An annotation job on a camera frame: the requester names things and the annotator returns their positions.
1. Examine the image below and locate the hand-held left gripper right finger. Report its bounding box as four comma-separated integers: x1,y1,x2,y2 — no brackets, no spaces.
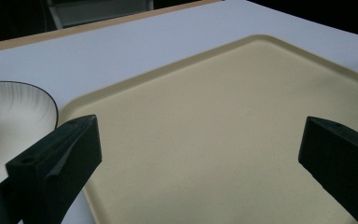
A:
297,116,358,224

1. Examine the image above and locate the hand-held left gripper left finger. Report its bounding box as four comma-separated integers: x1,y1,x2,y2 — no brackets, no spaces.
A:
5,114,103,224

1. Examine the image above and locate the white saucer with dark rim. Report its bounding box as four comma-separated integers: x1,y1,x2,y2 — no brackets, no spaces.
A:
0,80,59,184

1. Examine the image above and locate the beige plastic tray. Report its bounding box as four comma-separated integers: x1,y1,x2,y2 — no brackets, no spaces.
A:
57,34,358,224

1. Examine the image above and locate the grey metal stand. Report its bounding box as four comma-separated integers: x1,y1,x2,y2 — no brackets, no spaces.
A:
46,0,155,31

